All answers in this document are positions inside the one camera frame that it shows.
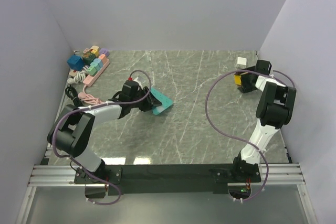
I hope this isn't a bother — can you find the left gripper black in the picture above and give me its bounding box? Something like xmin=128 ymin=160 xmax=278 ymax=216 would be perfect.
xmin=130 ymin=86 xmax=161 ymax=112

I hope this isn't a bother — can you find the yellow cube socket adapter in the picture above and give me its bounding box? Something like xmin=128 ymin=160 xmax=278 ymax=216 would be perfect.
xmin=234 ymin=74 xmax=241 ymax=86

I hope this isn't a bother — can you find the teal power strip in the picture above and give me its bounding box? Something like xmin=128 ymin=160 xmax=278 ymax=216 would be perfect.
xmin=151 ymin=87 xmax=173 ymax=115

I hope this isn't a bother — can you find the white plug adapter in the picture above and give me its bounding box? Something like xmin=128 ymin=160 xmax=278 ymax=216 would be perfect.
xmin=236 ymin=57 xmax=247 ymax=69

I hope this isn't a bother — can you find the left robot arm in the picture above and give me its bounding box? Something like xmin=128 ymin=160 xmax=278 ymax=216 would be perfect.
xmin=47 ymin=80 xmax=172 ymax=183

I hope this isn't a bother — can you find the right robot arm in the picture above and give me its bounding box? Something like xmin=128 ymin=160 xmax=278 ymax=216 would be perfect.
xmin=230 ymin=60 xmax=297 ymax=182

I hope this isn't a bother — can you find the light blue plug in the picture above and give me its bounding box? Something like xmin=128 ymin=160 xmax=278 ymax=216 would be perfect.
xmin=90 ymin=58 xmax=103 ymax=70

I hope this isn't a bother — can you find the salmon pink plug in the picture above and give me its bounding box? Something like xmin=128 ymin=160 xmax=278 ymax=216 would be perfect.
xmin=98 ymin=54 xmax=108 ymax=64

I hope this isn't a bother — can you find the mint green plug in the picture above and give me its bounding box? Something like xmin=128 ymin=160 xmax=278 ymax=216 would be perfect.
xmin=87 ymin=66 xmax=98 ymax=77

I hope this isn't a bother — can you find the yellow white plug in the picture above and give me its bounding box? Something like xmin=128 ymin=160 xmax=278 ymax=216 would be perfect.
xmin=90 ymin=45 xmax=100 ymax=57

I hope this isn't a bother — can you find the blue cube socket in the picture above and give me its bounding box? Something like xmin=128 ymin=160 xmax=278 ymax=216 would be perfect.
xmin=67 ymin=55 xmax=85 ymax=71

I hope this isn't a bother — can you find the pink power strip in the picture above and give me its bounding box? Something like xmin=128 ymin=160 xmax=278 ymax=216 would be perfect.
xmin=78 ymin=56 xmax=111 ymax=105

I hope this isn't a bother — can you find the purple power strip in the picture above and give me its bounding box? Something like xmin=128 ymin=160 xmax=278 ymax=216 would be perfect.
xmin=99 ymin=48 xmax=110 ymax=57

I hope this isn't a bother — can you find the black mounting base bar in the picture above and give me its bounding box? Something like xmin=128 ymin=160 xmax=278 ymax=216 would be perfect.
xmin=73 ymin=165 xmax=263 ymax=200

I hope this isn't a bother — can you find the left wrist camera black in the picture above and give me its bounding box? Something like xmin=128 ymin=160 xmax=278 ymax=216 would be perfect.
xmin=121 ymin=80 xmax=139 ymax=99

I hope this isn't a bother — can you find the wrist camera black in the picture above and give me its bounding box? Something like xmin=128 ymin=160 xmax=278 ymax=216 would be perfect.
xmin=255 ymin=60 xmax=272 ymax=75
xmin=121 ymin=80 xmax=139 ymax=99

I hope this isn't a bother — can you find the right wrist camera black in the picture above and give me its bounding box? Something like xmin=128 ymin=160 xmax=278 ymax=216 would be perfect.
xmin=255 ymin=60 xmax=272 ymax=75

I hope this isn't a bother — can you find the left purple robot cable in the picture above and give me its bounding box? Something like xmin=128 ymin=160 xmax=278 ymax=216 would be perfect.
xmin=51 ymin=69 xmax=153 ymax=206

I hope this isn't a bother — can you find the white coiled cable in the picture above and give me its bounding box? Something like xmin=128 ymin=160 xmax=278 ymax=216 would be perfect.
xmin=67 ymin=67 xmax=90 ymax=85

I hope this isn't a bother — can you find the black coiled cable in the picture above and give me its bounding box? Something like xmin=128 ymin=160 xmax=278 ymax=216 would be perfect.
xmin=65 ymin=85 xmax=82 ymax=108

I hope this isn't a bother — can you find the aluminium rail frame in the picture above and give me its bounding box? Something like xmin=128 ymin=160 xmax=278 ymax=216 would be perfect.
xmin=18 ymin=155 xmax=305 ymax=223

